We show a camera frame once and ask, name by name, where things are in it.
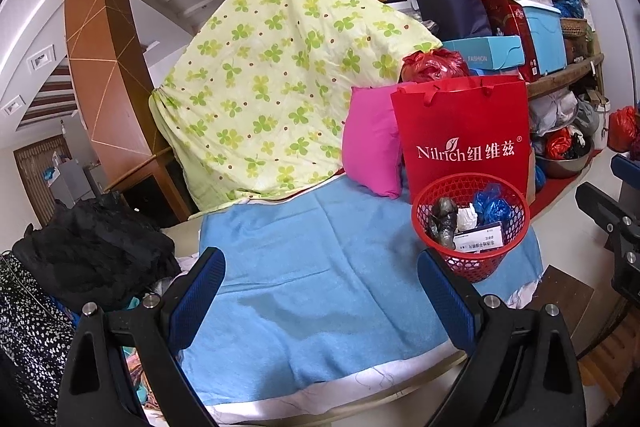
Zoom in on white appliance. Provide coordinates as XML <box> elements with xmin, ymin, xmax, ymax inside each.
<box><xmin>50</xmin><ymin>157</ymin><xmax>108</xmax><ymax>208</ymax></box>

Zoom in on light blue cardboard box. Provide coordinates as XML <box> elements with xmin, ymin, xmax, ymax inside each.
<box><xmin>441</xmin><ymin>36</ymin><xmax>526</xmax><ymax>75</ymax></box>

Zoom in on red mesh plastic basket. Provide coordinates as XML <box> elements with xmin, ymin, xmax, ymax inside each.
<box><xmin>411</xmin><ymin>173</ymin><xmax>531</xmax><ymax>284</ymax></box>

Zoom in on purple white medicine box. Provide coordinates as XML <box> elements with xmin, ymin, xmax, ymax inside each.
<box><xmin>452</xmin><ymin>221</ymin><xmax>503</xmax><ymax>254</ymax></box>

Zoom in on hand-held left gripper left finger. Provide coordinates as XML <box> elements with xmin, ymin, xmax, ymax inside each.
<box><xmin>60</xmin><ymin>247</ymin><xmax>227</xmax><ymax>427</ymax></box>

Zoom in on striped scarf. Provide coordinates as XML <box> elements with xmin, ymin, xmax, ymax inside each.
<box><xmin>122</xmin><ymin>347</ymin><xmax>161</xmax><ymax>408</ymax></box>

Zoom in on blue plastic bag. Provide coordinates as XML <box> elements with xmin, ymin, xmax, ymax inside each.
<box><xmin>472</xmin><ymin>184</ymin><xmax>511</xmax><ymax>228</ymax></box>

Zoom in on white tissue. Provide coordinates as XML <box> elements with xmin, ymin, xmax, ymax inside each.
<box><xmin>455</xmin><ymin>203</ymin><xmax>481</xmax><ymax>233</ymax></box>

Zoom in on red plastic bag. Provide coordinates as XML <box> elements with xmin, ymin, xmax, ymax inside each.
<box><xmin>545</xmin><ymin>127</ymin><xmax>573</xmax><ymax>160</ymax></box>
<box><xmin>609</xmin><ymin>106</ymin><xmax>638</xmax><ymax>152</ymax></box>
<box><xmin>400</xmin><ymin>48</ymin><xmax>471</xmax><ymax>84</ymax></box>

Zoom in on dark wooden cabinet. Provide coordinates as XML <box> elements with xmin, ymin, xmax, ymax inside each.
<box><xmin>107</xmin><ymin>147</ymin><xmax>198</xmax><ymax>228</ymax></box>

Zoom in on black white floral garment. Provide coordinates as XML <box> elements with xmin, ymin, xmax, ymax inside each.
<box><xmin>0</xmin><ymin>249</ymin><xmax>76</xmax><ymax>425</ymax></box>

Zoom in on blue plastic storage box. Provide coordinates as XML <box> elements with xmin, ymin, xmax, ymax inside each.
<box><xmin>517</xmin><ymin>0</ymin><xmax>568</xmax><ymax>75</ymax></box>

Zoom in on blue plastic sack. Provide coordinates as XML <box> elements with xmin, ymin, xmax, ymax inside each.
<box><xmin>554</xmin><ymin>0</ymin><xmax>586</xmax><ymax>20</ymax></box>

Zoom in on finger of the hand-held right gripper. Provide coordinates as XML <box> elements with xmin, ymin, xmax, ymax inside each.
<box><xmin>575</xmin><ymin>182</ymin><xmax>640</xmax><ymax>268</ymax></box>
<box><xmin>611</xmin><ymin>153</ymin><xmax>640</xmax><ymax>208</ymax></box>

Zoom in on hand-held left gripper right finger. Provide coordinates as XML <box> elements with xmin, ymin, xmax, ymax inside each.
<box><xmin>417</xmin><ymin>248</ymin><xmax>585</xmax><ymax>427</ymax></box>

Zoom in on red floor mat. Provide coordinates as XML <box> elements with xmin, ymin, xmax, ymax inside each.
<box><xmin>527</xmin><ymin>149</ymin><xmax>596</xmax><ymax>220</ymax></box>

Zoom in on grey white sacks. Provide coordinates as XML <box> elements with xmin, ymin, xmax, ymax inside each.
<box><xmin>529</xmin><ymin>89</ymin><xmax>578</xmax><ymax>135</ymax></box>

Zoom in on green clover print quilt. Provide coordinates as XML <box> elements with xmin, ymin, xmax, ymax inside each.
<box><xmin>150</xmin><ymin>0</ymin><xmax>443</xmax><ymax>212</ymax></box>

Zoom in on red gift box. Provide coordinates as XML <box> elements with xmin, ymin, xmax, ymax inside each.
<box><xmin>475</xmin><ymin>0</ymin><xmax>541</xmax><ymax>78</ymax></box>

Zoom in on wicker basket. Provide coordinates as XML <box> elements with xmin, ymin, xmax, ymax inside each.
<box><xmin>560</xmin><ymin>18</ymin><xmax>591</xmax><ymax>38</ymax></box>

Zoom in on grey foil wad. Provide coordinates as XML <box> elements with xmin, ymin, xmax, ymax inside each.
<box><xmin>427</xmin><ymin>196</ymin><xmax>458</xmax><ymax>250</ymax></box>

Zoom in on red paper shopping bag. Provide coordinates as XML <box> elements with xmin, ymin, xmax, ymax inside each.
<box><xmin>390</xmin><ymin>75</ymin><xmax>532</xmax><ymax>202</ymax></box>

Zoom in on pink pillow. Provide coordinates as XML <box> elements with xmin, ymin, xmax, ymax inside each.
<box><xmin>341</xmin><ymin>86</ymin><xmax>403</xmax><ymax>198</ymax></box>

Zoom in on metal basin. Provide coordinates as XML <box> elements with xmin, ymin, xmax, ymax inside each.
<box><xmin>535</xmin><ymin>147</ymin><xmax>593</xmax><ymax>178</ymax></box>

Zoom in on wooden lattice door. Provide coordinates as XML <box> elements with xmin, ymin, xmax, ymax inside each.
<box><xmin>13</xmin><ymin>134</ymin><xmax>68</xmax><ymax>214</ymax></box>

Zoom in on blue blanket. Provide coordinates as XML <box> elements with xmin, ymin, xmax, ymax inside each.
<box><xmin>177</xmin><ymin>179</ymin><xmax>543</xmax><ymax>408</ymax></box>

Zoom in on wooden bench beam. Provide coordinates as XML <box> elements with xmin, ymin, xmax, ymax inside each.
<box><xmin>525</xmin><ymin>52</ymin><xmax>606</xmax><ymax>100</ymax></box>

